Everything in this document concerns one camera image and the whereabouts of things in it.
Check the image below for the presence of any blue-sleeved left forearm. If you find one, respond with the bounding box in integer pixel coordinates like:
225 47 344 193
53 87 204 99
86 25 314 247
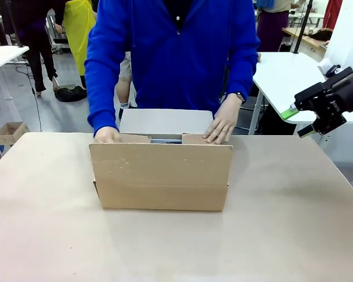
223 49 261 101

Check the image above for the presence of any white table with green edge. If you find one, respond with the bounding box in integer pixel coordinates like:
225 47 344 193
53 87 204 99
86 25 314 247
248 52 353 136

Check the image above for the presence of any brown cardboard box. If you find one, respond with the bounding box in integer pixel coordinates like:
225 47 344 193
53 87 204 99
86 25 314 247
88 108 234 212

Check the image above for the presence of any wooden workbench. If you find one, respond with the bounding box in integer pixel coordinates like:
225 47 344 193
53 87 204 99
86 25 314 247
281 27 332 51

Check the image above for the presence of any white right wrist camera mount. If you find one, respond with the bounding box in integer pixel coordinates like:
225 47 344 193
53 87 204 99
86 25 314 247
317 58 342 78

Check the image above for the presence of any person's left hand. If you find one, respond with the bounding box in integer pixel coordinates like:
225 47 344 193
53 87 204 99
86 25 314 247
202 93 242 145

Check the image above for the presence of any person in blue jacket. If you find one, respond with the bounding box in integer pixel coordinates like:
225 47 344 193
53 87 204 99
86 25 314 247
84 0 261 139

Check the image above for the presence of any person in beige shorts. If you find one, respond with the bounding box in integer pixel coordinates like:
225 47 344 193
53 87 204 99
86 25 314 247
115 51 138 112

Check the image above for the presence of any blue-sleeved right forearm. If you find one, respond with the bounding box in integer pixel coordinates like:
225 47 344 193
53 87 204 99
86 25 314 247
86 73 121 138

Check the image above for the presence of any person in purple skirt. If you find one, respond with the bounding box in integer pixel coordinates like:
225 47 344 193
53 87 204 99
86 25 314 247
255 0 292 53

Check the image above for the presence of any small open cardboard box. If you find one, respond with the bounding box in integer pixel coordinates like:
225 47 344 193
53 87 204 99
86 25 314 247
0 122 30 147

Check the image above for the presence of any person's right hand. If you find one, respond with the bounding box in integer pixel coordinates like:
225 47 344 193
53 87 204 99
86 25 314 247
94 126 121 144

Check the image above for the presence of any person in yellow apron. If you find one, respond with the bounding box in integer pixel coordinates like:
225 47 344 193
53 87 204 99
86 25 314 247
63 0 97 89

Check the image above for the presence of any person in dark clothes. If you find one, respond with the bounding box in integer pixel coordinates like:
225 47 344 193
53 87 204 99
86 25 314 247
10 0 66 96

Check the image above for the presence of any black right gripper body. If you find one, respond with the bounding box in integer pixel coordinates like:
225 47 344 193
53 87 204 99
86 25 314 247
320 66 353 116

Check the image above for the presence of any white table with thin legs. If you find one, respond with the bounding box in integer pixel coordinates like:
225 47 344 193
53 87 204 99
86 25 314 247
0 45 30 99

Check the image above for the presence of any black bag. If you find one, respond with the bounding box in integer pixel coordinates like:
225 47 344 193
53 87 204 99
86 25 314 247
54 85 88 103

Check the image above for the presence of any black stand pole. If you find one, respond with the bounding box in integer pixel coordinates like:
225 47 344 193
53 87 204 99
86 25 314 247
292 0 314 55

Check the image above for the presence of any red hanging cloth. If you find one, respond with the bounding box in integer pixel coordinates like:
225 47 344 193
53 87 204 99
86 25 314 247
322 0 344 30

